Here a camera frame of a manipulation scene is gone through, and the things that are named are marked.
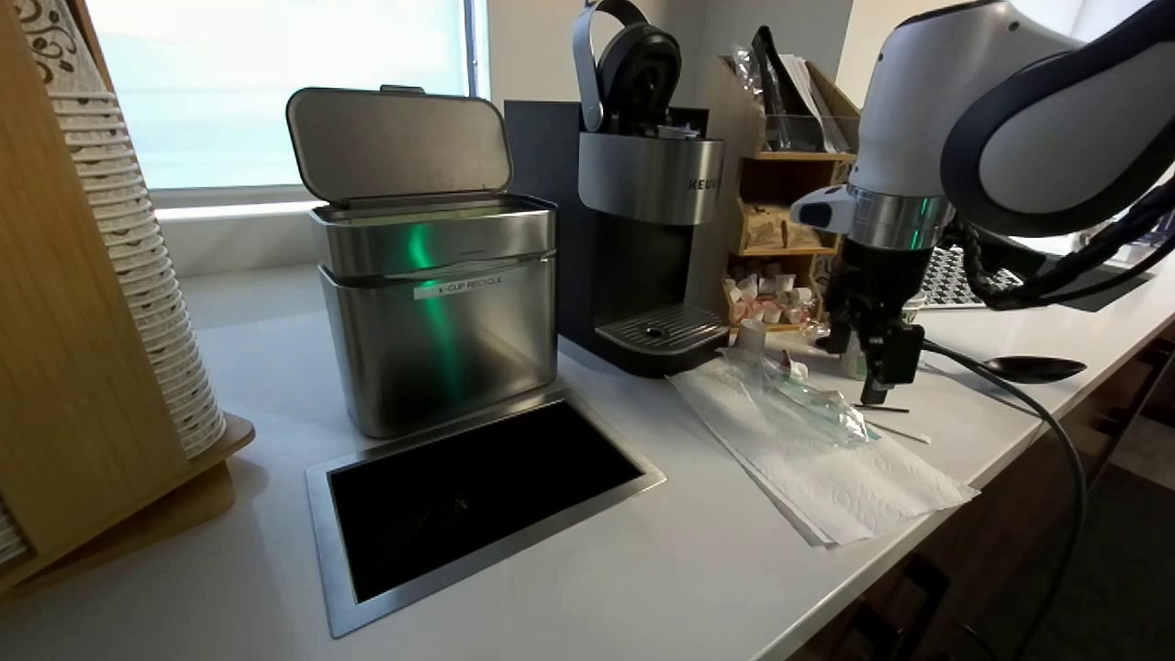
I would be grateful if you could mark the wooden cup dispenser stand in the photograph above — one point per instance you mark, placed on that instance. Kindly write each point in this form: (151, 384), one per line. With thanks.
(89, 456)

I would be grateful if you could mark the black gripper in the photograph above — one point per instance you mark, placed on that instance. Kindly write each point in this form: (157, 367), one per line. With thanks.
(865, 302)

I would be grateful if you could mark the steel countertop bin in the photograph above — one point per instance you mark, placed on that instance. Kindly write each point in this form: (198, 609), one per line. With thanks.
(440, 280)

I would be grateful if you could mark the thin black straw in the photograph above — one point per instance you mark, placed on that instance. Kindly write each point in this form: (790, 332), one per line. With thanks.
(910, 436)

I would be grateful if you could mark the black plastic spoon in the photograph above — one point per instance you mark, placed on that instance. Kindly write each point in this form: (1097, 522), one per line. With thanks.
(1017, 369)

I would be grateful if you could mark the checkered calibration board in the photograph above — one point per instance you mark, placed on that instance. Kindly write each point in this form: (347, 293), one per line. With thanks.
(946, 283)

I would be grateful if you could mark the stack of paper cups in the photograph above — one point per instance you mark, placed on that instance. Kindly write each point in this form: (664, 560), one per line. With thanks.
(104, 160)

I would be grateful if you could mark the wooden condiment organizer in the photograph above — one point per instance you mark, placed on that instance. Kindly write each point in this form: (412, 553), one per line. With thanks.
(777, 269)

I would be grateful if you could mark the clear plastic straw bag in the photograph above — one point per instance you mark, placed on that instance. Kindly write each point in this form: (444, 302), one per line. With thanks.
(826, 463)

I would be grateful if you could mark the black coffee machine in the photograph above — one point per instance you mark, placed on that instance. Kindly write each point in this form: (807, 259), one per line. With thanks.
(635, 182)

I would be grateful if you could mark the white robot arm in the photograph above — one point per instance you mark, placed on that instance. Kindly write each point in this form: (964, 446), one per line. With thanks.
(1036, 130)

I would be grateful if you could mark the countertop trash opening frame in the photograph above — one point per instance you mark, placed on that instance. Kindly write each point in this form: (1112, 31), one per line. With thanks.
(405, 522)

